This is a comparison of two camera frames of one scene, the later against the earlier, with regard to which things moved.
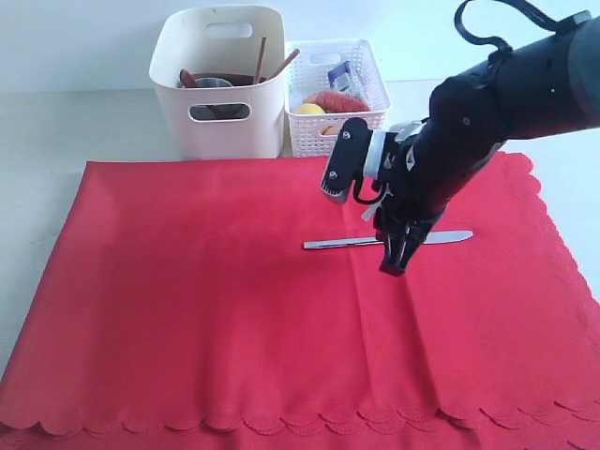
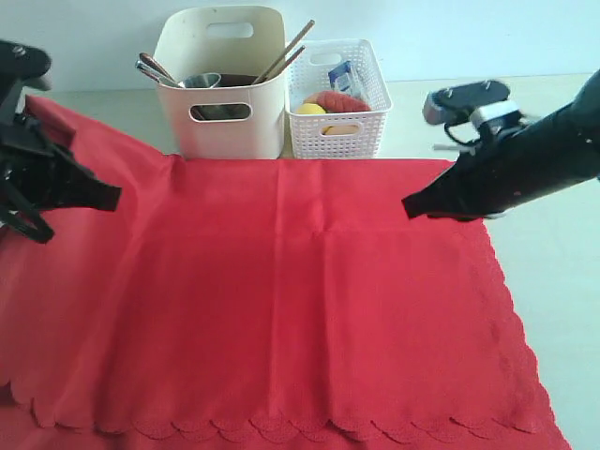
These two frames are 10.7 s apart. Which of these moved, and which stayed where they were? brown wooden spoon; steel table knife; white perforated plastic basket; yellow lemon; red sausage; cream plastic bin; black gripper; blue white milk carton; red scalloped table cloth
Moved: black gripper; steel table knife; red scalloped table cloth; brown wooden spoon
Stayed: white perforated plastic basket; blue white milk carton; cream plastic bin; red sausage; yellow lemon
